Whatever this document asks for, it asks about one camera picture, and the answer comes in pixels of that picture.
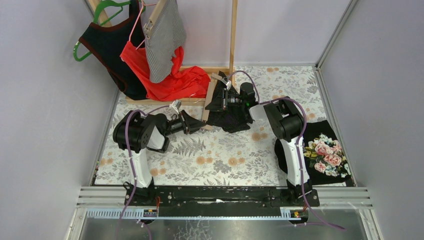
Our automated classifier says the black underwear orange trim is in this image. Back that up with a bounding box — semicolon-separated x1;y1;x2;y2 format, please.
207;81;251;134

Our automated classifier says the grey striped underwear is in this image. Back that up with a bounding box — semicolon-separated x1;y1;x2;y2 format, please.
145;0;187;84

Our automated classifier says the wooden clip hanger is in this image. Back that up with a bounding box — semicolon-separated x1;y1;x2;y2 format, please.
143;0;169;39

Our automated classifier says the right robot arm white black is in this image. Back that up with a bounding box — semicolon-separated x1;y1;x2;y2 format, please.
205;82;310;187

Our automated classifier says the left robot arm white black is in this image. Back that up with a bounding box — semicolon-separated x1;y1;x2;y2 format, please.
112;110;206;188

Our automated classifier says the green plastic hanger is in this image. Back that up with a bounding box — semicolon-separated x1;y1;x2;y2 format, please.
72;0;141;62

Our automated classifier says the wooden clothes rack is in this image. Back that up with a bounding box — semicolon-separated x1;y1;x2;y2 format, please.
85;0;238;106

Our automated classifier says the floral patterned table mat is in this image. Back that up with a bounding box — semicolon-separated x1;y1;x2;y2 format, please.
96;64;349;187

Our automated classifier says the black floral garment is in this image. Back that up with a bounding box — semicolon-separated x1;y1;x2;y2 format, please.
274;119;355;186

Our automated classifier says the dark tank top red trim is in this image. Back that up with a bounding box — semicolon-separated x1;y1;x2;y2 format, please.
78;0;147;101

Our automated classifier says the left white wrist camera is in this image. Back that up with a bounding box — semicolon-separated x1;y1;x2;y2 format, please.
169;99;182;115

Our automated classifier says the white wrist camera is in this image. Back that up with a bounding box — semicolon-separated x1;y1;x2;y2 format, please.
169;99;182;115
220;77;232;91

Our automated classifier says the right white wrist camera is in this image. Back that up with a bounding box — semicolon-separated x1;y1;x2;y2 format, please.
220;77;232;91

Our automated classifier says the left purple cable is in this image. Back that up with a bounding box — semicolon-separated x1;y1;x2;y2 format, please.
114;105;171;240

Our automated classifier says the purple cable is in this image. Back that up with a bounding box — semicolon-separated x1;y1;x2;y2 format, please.
114;105;171;240
225;70;346;231

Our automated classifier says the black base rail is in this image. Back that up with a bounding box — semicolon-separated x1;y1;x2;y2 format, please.
122;182;320;218

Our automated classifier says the pink wire hanger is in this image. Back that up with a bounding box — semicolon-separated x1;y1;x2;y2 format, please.
127;0;158;48

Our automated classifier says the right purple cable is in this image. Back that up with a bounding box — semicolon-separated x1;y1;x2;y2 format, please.
225;70;346;231

